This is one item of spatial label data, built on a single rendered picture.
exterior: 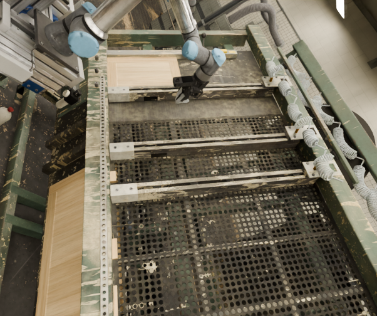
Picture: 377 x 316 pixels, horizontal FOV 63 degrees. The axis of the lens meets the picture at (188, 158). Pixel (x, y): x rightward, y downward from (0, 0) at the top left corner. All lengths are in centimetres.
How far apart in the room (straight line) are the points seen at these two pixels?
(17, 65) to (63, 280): 107
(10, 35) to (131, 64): 96
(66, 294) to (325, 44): 712
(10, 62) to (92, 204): 67
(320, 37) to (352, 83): 139
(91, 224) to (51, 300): 57
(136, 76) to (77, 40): 88
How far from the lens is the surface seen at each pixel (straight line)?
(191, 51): 140
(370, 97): 711
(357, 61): 752
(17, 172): 223
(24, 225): 211
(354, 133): 234
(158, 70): 220
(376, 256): 165
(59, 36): 151
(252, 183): 159
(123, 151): 162
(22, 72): 145
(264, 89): 214
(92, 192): 152
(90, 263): 138
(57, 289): 186
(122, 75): 215
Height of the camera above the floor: 175
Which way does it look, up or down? 18 degrees down
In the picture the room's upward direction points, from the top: 64 degrees clockwise
